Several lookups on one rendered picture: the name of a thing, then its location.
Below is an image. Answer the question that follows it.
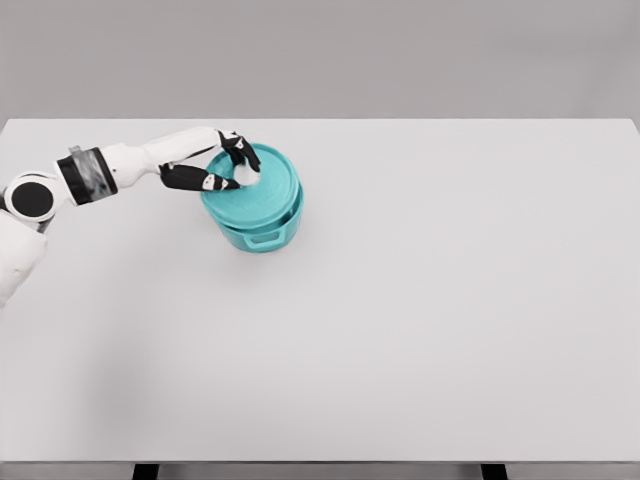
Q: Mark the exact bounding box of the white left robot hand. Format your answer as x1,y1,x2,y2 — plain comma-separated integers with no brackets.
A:
140,126,262,192

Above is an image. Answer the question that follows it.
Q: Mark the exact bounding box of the teal pot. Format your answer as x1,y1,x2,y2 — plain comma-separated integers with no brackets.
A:
215,187,305,255

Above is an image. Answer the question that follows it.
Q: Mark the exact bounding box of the teal pot lid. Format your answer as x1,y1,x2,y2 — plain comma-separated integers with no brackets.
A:
200,141,302,229

